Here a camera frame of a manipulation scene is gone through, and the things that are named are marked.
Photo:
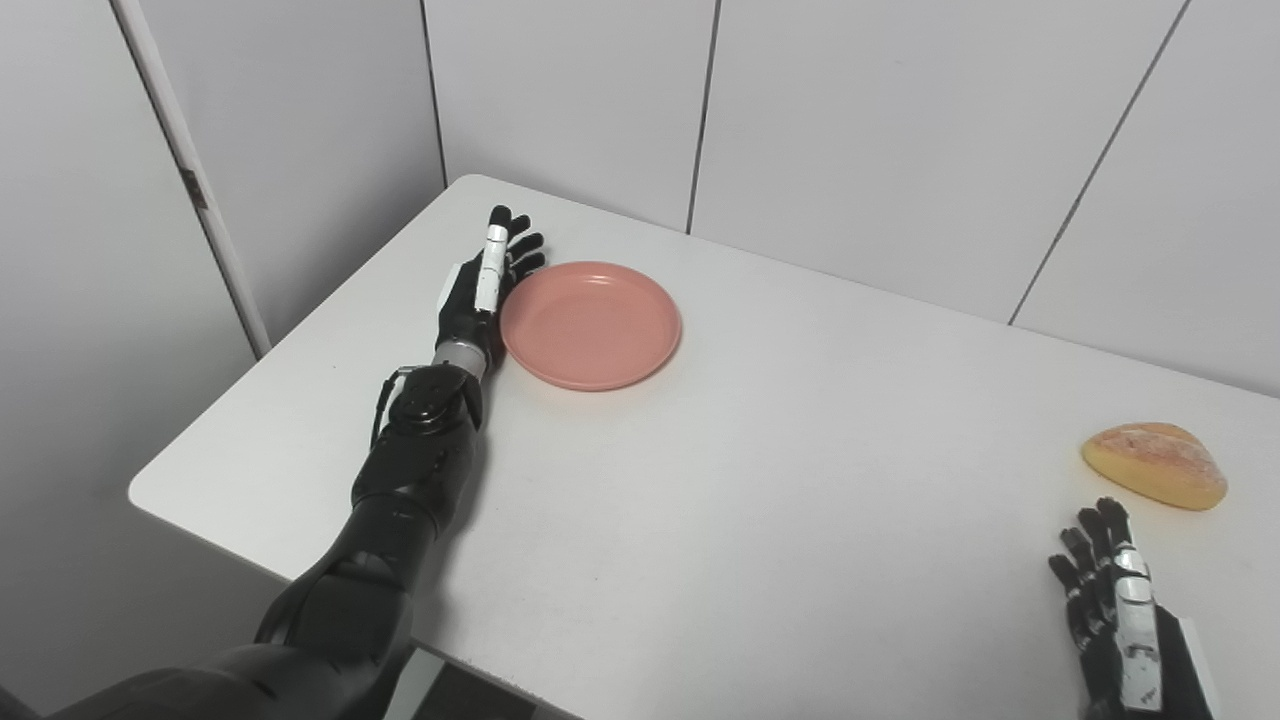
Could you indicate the pink plate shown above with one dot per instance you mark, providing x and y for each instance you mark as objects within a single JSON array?
[{"x": 590, "y": 325}]

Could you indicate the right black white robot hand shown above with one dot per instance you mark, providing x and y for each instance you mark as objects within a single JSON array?
[{"x": 1160, "y": 660}]

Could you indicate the bread roll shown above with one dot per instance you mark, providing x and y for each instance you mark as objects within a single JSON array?
[{"x": 1155, "y": 465}]

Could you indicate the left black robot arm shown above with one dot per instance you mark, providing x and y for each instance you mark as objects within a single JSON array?
[{"x": 400, "y": 500}]

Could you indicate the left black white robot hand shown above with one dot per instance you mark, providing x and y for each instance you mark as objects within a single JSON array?
[{"x": 462, "y": 310}]

